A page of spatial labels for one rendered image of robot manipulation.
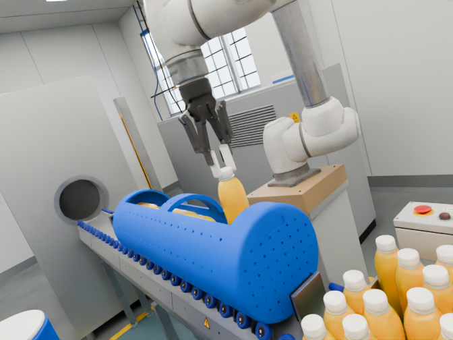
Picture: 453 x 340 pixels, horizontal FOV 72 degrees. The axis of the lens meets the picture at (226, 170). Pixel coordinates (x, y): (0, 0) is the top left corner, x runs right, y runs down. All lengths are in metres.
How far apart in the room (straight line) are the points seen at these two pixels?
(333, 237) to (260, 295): 0.70
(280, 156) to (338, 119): 0.27
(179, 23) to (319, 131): 0.74
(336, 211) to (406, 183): 2.32
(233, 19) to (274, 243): 0.49
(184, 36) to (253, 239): 0.46
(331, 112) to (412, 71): 2.16
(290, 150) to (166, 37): 0.75
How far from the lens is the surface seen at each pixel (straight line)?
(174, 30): 0.72
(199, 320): 1.10
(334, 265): 1.43
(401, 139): 3.54
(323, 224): 1.34
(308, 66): 1.23
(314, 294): 0.80
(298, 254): 0.83
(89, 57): 6.28
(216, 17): 0.69
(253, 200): 1.36
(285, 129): 1.31
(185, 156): 3.63
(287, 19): 1.22
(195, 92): 0.72
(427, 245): 0.86
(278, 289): 0.80
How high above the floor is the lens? 1.51
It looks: 13 degrees down
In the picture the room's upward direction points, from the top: 19 degrees counter-clockwise
